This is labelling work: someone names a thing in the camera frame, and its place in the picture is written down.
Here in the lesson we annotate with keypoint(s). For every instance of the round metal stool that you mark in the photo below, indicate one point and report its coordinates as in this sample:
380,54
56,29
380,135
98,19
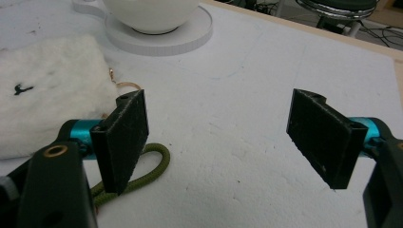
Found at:
340,11

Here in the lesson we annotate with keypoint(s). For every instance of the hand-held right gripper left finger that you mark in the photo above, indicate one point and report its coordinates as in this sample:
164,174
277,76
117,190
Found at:
122,142

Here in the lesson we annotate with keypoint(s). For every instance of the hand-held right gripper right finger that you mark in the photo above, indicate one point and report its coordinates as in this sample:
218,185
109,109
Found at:
326,142

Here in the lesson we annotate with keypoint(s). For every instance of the white fluffy pouch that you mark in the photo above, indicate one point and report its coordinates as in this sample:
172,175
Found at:
47,95

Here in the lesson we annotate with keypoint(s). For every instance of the white round bowl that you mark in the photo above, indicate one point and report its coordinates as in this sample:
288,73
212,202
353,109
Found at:
152,14

